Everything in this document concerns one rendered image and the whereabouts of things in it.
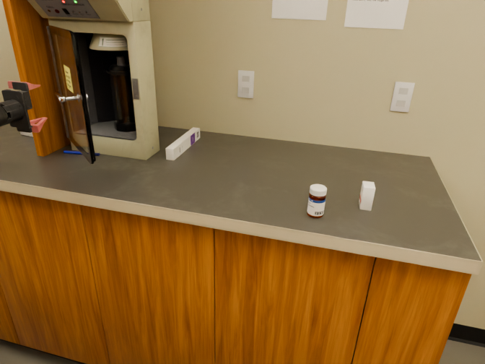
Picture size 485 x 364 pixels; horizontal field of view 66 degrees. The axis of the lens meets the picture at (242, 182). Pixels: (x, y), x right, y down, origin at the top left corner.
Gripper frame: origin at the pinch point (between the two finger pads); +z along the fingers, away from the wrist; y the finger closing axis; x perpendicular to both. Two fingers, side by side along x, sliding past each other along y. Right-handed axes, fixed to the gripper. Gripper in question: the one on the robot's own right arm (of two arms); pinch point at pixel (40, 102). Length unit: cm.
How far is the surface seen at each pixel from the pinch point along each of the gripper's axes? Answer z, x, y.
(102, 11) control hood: 18.8, -12.0, 24.4
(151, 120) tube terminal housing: 30.6, -19.1, -12.1
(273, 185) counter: 18, -68, -26
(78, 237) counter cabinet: -2.8, -6.4, -44.6
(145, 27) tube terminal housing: 31.2, -19.3, 19.9
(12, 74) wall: 67, 78, -7
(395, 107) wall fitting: 66, -106, -8
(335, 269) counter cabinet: -3, -90, -38
